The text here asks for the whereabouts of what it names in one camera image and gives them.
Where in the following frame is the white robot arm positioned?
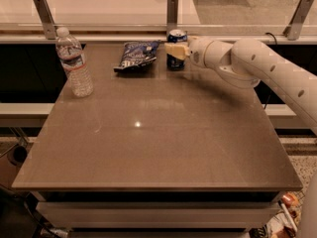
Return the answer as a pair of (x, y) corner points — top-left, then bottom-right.
(164, 37), (317, 134)

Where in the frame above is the wire basket with snacks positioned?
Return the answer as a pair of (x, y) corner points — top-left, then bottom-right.
(265, 192), (301, 238)

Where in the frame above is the blue chip bag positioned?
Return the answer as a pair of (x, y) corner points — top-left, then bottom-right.
(114, 41), (160, 72)

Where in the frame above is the right metal rail bracket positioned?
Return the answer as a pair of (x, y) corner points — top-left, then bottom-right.
(283, 0), (314, 41)

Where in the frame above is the clear plastic water bottle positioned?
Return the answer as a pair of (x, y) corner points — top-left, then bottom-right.
(55, 27), (93, 97)

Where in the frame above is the metal rail bracket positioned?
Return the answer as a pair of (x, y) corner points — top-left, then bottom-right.
(166, 0), (178, 35)
(33, 0), (56, 40)
(283, 0), (314, 41)

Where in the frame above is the left metal rail bracket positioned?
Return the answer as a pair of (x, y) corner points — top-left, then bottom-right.
(33, 0), (56, 40)

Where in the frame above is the blue pepsi can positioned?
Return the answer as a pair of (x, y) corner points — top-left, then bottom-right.
(166, 29), (187, 71)

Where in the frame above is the middle metal rail bracket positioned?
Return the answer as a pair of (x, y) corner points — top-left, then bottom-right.
(166, 0), (178, 35)

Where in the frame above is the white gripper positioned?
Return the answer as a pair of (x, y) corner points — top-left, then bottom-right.
(164, 36), (214, 67)

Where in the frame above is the white table drawer base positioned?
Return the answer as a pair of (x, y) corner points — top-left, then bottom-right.
(37, 201), (279, 230)

